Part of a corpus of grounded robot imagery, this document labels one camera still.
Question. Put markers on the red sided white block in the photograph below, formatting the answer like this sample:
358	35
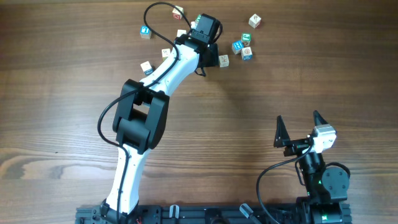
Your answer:
181	32

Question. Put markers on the green J block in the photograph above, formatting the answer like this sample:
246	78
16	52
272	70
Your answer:
246	39

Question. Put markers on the plain picture block right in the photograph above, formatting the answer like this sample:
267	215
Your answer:
254	21

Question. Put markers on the yellow face picture block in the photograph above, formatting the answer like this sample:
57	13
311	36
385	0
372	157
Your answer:
223	61

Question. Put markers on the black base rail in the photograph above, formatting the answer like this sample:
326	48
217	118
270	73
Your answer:
283	213

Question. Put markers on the green N block top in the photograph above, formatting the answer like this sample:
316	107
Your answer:
198	18

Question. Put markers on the blue sided white block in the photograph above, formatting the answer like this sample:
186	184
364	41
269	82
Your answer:
147	68

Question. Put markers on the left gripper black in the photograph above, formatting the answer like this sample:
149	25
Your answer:
214	61

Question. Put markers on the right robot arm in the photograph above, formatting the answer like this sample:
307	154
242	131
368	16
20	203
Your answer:
326	184

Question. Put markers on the blue letter block right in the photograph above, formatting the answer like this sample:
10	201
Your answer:
237	47

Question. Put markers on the red picture block top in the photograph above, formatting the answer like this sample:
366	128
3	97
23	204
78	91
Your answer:
177	12

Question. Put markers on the blue letter block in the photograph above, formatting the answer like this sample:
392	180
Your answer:
145	32
237	47

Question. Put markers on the blue sided picture block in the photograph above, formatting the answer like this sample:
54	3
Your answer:
246	53

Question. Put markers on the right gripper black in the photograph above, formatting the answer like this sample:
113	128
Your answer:
282	139

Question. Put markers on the yellow sided white block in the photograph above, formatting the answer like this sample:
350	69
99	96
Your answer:
165	54

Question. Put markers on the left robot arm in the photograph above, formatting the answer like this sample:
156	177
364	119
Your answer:
141	114

